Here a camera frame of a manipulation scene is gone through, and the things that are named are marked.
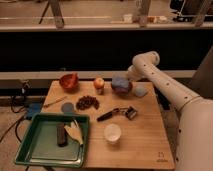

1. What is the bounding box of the blue sponge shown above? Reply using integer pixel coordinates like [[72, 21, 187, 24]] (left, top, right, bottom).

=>
[[112, 77, 129, 88]]

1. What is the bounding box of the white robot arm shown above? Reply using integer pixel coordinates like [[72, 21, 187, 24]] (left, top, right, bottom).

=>
[[127, 51, 213, 171]]

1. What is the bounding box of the purple bowl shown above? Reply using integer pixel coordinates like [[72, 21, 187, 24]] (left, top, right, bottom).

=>
[[111, 83, 133, 94]]

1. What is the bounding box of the red bowl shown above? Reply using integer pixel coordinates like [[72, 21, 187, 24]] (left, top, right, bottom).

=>
[[59, 73, 78, 90]]

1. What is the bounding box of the bunch of dark grapes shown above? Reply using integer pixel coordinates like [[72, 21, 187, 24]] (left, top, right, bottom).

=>
[[76, 95, 100, 110]]

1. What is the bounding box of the light blue cup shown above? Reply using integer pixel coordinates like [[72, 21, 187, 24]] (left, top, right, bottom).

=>
[[134, 86, 148, 97]]

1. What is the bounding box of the grey round lid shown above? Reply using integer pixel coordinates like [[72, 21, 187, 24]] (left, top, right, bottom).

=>
[[61, 102, 74, 113]]

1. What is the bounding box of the white plastic cup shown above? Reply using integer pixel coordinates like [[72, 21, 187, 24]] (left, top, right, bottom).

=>
[[104, 124, 121, 144]]

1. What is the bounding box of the wooden cutting board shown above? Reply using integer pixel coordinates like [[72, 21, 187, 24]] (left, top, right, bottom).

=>
[[43, 81, 174, 170]]

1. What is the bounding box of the wooden stick utensil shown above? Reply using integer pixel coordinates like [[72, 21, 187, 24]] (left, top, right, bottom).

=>
[[43, 96, 67, 108]]

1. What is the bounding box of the dark rectangular block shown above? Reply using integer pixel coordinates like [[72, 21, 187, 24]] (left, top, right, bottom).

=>
[[57, 123, 67, 147]]

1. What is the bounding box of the blue box on floor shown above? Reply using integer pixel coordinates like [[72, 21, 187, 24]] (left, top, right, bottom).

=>
[[26, 103, 42, 120]]

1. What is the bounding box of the green plastic tray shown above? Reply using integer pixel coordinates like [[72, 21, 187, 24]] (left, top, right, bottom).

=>
[[14, 113, 90, 168]]

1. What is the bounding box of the black handled vegetable peeler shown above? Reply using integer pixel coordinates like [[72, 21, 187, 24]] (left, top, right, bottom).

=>
[[97, 106, 137, 122]]

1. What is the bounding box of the black cable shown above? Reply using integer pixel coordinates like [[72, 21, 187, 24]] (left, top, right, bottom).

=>
[[0, 80, 32, 144]]

